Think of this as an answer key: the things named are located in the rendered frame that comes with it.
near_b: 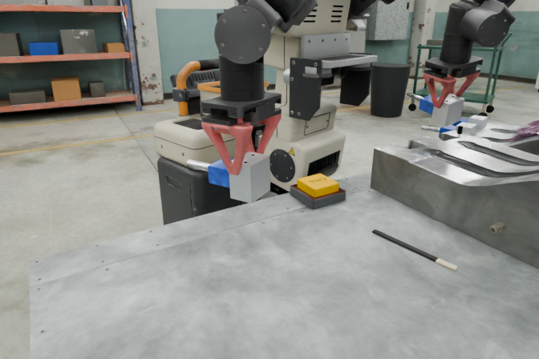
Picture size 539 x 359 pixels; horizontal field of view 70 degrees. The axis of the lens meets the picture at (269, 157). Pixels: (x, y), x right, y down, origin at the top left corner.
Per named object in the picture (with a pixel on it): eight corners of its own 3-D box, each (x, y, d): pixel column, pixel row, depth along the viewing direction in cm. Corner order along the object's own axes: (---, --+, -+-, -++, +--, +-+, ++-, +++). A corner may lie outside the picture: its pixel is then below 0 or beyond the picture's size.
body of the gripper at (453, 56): (482, 67, 79) (492, 30, 75) (449, 78, 75) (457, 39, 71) (455, 59, 84) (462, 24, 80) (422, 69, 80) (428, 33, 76)
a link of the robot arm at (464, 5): (472, -4, 75) (444, -2, 74) (494, 2, 69) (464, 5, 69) (465, 32, 78) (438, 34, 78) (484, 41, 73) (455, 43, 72)
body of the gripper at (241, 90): (282, 106, 53) (283, 52, 51) (241, 123, 45) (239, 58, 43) (244, 102, 57) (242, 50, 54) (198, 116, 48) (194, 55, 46)
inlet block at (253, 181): (179, 184, 58) (175, 151, 56) (200, 174, 62) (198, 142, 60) (251, 203, 52) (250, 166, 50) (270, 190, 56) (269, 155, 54)
